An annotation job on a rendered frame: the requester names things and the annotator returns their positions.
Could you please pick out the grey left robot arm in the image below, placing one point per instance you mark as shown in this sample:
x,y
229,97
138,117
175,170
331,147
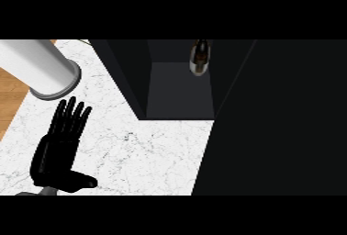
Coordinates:
x,y
40,192

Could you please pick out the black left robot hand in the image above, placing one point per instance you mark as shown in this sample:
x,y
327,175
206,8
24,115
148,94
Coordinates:
x,y
55,156

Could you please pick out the dark grey open cabinet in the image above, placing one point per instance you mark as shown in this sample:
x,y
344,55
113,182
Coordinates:
x,y
173,88

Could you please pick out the dark grey cabinet door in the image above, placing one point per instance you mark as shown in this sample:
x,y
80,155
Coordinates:
x,y
279,122

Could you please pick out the white paper towel roll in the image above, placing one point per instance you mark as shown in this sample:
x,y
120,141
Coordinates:
x,y
39,67

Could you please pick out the dark wine bottle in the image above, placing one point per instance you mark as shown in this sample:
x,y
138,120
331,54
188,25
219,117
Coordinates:
x,y
200,59

